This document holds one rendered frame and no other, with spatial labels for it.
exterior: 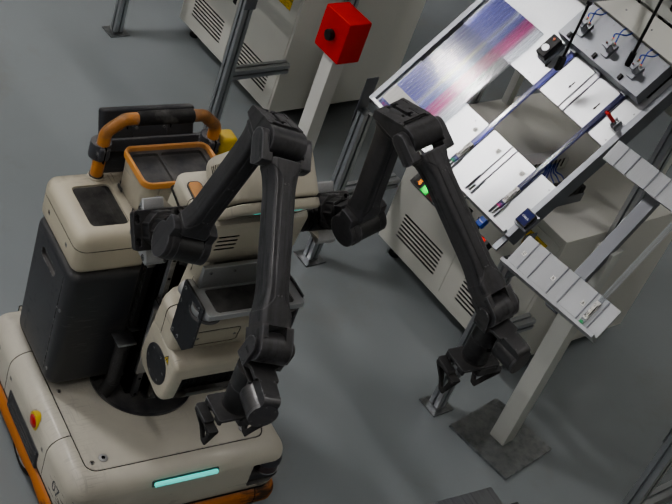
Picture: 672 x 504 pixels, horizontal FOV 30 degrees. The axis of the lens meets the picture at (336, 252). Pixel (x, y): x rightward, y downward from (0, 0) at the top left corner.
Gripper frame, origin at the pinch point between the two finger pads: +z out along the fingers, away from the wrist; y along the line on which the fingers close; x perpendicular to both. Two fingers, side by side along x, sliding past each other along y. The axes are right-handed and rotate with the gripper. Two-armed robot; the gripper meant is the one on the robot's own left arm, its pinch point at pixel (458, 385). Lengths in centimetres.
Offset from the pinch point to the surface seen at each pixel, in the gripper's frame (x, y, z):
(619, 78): 81, 107, -15
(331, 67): 169, 77, 44
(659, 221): 73, 154, 41
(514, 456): 34, 92, 98
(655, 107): 70, 114, -13
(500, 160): 87, 83, 18
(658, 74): 75, 114, -21
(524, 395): 41, 90, 76
